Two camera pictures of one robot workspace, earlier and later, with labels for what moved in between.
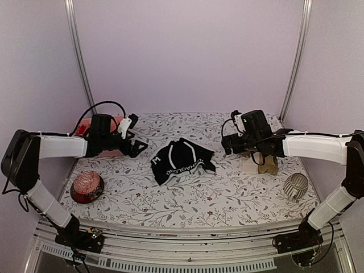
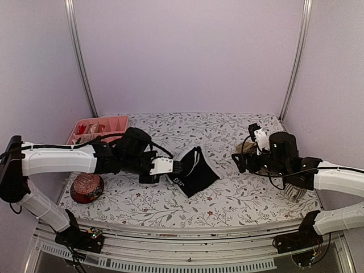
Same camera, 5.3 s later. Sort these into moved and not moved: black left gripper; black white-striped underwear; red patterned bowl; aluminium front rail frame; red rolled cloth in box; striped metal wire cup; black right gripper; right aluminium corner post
Moved: black right gripper; black left gripper; black white-striped underwear
Not moved: aluminium front rail frame; red rolled cloth in box; right aluminium corner post; striped metal wire cup; red patterned bowl
